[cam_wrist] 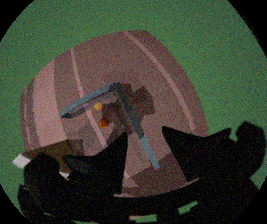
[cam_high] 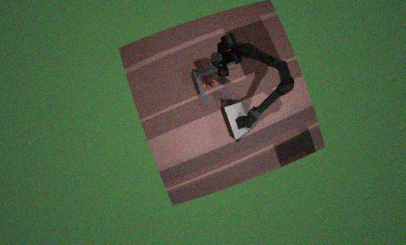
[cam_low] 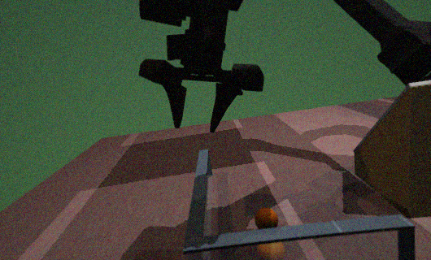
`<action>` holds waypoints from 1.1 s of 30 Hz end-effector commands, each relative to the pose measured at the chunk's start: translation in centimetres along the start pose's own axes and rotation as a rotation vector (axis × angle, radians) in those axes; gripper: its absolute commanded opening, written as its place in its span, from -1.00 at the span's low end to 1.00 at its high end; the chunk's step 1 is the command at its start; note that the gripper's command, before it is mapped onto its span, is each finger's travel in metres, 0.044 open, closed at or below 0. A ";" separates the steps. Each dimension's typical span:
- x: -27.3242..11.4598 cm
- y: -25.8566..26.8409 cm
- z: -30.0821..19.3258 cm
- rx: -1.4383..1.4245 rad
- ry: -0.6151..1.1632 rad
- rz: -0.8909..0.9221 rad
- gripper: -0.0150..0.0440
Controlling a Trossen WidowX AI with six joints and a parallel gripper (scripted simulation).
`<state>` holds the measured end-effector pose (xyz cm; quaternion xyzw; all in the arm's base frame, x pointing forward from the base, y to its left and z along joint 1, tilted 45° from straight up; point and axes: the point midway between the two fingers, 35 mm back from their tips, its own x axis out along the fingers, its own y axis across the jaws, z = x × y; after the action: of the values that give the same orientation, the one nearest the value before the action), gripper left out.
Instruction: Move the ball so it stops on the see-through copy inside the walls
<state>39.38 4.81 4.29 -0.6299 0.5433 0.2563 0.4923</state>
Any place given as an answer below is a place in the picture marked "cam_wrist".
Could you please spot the grey l-shaped wall trim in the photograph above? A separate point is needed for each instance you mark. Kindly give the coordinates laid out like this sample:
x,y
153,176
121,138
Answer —
x,y
128,108

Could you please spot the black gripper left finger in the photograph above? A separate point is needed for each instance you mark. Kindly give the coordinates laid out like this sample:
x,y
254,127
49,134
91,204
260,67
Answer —
x,y
109,164

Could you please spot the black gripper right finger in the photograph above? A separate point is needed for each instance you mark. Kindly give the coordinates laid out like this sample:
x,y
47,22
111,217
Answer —
x,y
191,151

